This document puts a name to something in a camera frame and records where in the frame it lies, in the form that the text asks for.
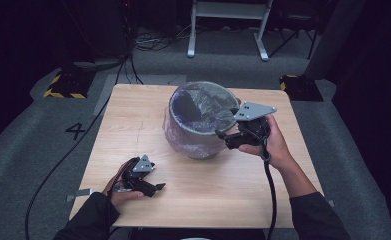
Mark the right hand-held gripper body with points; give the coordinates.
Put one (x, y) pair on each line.
(253, 111)

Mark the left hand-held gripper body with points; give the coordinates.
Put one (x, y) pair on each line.
(143, 165)

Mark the green round bin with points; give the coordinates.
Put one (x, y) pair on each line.
(209, 141)

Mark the purple plastic bag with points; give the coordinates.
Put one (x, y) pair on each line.
(183, 143)

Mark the person's left hand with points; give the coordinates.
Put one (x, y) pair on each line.
(123, 198)

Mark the person's right hand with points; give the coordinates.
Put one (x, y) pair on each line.
(276, 146)

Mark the black yellow striped base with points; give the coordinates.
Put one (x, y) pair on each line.
(303, 88)
(71, 85)

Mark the black tripod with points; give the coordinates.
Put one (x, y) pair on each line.
(293, 36)

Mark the white metal stand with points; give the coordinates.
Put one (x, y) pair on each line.
(228, 10)

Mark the grey pillar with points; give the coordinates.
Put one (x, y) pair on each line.
(333, 40)

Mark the metal table bracket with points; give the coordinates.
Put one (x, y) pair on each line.
(81, 193)

